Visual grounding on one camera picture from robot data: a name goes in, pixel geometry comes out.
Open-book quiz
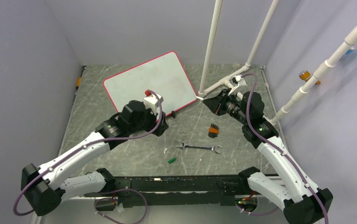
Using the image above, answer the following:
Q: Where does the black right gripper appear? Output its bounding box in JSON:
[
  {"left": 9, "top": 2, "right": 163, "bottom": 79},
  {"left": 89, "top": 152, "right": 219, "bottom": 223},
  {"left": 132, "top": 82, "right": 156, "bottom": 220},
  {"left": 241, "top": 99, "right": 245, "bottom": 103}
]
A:
[{"left": 203, "top": 88, "right": 250, "bottom": 125}]

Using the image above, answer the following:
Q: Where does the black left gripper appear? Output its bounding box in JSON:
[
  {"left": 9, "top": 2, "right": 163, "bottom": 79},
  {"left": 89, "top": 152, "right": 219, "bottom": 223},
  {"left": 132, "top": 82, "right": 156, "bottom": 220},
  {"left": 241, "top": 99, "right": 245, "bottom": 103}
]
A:
[{"left": 129, "top": 104, "right": 168, "bottom": 136}]

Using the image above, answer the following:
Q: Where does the green marker cap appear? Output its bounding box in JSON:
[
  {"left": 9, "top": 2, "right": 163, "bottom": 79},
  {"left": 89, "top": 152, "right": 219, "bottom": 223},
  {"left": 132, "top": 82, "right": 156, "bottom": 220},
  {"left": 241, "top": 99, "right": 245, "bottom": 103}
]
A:
[{"left": 167, "top": 157, "right": 177, "bottom": 164}]

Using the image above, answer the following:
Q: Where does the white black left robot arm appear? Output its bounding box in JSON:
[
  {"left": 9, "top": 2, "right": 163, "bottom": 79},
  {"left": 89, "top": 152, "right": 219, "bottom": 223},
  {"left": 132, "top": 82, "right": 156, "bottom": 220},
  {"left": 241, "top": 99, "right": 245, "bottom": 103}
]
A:
[{"left": 13, "top": 95, "right": 169, "bottom": 216}]

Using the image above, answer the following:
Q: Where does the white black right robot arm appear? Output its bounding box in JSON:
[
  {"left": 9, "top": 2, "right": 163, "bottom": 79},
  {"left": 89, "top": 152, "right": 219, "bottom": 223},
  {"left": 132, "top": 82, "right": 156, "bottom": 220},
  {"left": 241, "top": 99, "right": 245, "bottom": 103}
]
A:
[{"left": 203, "top": 89, "right": 333, "bottom": 224}]

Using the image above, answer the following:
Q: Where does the pink framed whiteboard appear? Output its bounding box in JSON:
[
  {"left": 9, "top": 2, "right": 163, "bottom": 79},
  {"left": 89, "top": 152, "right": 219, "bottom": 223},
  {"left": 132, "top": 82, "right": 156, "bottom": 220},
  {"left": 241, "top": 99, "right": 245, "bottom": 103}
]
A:
[{"left": 103, "top": 51, "right": 197, "bottom": 115}]

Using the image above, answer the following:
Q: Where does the black orange hex key set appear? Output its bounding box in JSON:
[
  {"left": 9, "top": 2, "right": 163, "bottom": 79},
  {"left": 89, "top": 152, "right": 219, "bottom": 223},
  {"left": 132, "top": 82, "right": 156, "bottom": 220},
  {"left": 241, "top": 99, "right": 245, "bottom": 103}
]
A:
[{"left": 208, "top": 124, "right": 220, "bottom": 138}]

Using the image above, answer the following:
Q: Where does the silver open-end wrench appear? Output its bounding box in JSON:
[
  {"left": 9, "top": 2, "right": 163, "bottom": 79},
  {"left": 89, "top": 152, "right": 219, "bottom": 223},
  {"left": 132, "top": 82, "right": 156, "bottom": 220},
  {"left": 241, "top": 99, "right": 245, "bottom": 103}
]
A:
[{"left": 176, "top": 141, "right": 222, "bottom": 154}]

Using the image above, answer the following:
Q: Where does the white PVC pipe frame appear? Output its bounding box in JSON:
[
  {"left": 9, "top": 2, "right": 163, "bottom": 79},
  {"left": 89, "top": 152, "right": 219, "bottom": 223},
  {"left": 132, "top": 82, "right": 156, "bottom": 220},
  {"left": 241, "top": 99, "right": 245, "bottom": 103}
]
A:
[{"left": 198, "top": 0, "right": 279, "bottom": 98}]

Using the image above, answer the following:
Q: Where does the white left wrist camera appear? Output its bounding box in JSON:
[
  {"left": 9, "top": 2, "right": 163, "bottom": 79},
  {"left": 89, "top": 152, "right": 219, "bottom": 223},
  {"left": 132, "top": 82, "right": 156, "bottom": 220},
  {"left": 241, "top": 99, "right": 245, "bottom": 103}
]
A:
[{"left": 143, "top": 90, "right": 164, "bottom": 115}]

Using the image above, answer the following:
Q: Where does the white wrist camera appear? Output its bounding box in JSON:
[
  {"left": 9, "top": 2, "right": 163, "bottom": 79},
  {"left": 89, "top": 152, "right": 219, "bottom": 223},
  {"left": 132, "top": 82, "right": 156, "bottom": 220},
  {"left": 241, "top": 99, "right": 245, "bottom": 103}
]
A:
[
  {"left": 143, "top": 90, "right": 164, "bottom": 115},
  {"left": 228, "top": 74, "right": 247, "bottom": 96}
]

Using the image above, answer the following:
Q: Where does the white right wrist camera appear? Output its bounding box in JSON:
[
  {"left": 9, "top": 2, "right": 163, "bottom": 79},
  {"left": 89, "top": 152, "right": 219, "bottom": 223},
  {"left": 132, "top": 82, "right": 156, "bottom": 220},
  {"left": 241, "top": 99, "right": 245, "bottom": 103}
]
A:
[{"left": 228, "top": 74, "right": 247, "bottom": 96}]

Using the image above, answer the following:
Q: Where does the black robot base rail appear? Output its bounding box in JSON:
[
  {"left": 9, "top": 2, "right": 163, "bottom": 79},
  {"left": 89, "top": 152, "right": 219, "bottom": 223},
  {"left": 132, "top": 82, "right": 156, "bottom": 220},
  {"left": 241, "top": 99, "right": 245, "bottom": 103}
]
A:
[{"left": 85, "top": 175, "right": 258, "bottom": 211}]

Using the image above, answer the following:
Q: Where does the orange wall fitting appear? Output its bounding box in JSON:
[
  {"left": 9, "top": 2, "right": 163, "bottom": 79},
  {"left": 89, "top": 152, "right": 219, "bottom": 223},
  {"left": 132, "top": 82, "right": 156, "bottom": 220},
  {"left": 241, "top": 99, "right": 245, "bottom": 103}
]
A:
[{"left": 299, "top": 70, "right": 311, "bottom": 82}]

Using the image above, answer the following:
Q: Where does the blue wall fitting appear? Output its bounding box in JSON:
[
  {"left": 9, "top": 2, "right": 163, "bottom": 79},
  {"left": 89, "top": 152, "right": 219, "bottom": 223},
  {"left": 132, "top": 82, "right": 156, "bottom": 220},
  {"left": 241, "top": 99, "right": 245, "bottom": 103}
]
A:
[{"left": 345, "top": 45, "right": 356, "bottom": 55}]

